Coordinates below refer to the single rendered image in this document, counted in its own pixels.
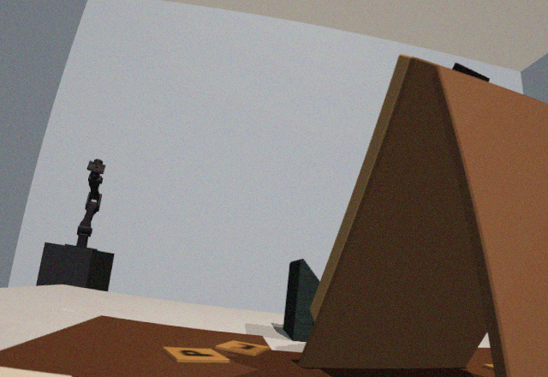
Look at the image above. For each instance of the brown tile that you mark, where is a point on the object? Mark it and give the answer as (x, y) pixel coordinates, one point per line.
(243, 348)
(195, 355)

